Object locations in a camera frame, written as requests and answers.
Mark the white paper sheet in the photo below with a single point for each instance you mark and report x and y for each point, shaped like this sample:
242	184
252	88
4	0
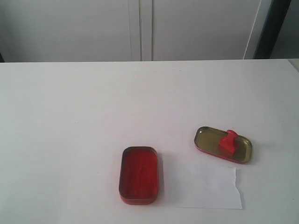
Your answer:
190	183

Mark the small red block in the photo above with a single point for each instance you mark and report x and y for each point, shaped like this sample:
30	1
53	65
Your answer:
227	144

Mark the gold tin lid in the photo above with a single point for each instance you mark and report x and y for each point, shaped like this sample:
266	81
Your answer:
207	140

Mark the red tin box base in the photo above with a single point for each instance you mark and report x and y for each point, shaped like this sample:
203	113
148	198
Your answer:
139	177

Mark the white cabinet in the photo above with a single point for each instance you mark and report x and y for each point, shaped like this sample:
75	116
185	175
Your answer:
130	30

